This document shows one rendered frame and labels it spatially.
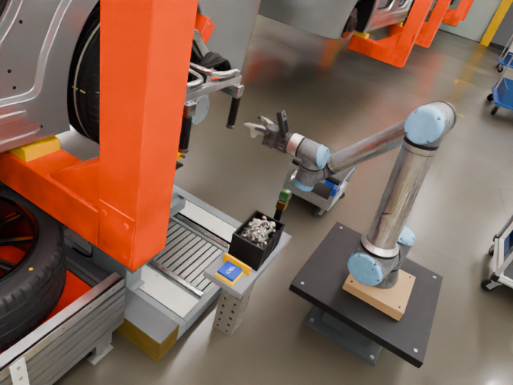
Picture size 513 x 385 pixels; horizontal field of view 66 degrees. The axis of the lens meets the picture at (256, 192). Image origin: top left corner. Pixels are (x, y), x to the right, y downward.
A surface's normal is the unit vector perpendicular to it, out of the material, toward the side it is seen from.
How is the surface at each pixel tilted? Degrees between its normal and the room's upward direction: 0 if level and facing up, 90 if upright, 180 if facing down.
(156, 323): 0
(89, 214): 90
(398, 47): 90
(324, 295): 0
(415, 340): 0
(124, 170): 90
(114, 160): 90
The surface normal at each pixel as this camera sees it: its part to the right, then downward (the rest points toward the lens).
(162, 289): 0.22, -0.80
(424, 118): -0.65, 0.21
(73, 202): -0.49, 0.40
